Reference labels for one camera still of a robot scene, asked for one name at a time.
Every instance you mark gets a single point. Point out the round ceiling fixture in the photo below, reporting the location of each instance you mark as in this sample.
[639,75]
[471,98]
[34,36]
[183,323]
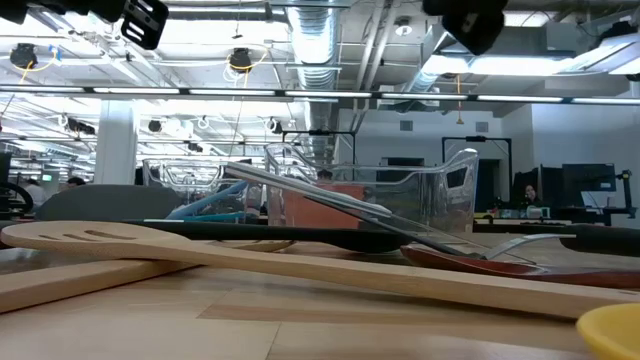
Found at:
[403,27]

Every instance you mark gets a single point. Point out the black computer monitor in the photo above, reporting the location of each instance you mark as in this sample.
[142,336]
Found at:
[590,177]
[550,187]

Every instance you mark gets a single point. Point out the white building column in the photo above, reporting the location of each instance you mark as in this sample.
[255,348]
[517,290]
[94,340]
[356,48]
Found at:
[116,145]

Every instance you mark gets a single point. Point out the silver metal tongs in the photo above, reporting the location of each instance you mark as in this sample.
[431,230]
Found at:
[310,190]

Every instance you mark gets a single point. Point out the silver spiral ventilation duct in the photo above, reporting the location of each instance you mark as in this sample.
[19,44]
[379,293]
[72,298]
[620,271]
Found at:
[314,40]

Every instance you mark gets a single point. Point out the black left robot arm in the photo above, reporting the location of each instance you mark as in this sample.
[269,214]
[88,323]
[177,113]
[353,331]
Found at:
[12,10]

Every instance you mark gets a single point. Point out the light blue spatula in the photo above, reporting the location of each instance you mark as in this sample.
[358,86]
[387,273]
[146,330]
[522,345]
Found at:
[215,197]

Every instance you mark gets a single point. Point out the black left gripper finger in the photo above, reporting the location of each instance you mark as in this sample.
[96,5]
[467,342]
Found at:
[145,22]

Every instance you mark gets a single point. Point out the black equipment stand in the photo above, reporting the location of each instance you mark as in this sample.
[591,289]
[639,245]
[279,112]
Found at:
[626,195]

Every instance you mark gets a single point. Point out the clear plastic bin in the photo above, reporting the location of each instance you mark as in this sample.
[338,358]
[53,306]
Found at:
[425,200]
[155,200]

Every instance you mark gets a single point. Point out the yellow plastic spoon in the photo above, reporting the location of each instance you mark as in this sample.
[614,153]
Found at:
[612,335]

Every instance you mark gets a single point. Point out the black office desk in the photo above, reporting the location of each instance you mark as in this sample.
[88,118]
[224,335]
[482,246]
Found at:
[600,215]

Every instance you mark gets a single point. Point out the reddish brown wooden spoon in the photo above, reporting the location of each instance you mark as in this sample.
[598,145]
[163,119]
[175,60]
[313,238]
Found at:
[475,265]

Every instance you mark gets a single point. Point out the black ceiling spotlight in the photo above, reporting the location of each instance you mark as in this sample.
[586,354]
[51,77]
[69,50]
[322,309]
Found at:
[155,126]
[80,126]

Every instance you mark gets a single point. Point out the wooden slotted spoon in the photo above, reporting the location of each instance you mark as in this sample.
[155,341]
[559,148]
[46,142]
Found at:
[75,285]

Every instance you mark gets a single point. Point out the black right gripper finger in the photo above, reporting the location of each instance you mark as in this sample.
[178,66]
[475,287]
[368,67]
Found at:
[472,32]

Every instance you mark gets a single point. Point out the large wooden slotted turner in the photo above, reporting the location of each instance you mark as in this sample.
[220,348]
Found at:
[350,277]

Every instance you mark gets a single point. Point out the silver slanted ventilation duct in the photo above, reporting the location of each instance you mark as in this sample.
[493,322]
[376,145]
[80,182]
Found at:
[425,80]

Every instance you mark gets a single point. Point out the orange plastic bin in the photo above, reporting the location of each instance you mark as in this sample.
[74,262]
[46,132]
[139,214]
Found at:
[300,212]

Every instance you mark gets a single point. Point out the black rig frame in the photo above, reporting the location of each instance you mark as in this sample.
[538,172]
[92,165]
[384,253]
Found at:
[320,132]
[475,138]

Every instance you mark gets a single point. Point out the long ceiling light bar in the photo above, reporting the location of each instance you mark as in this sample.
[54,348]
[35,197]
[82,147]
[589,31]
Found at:
[325,94]

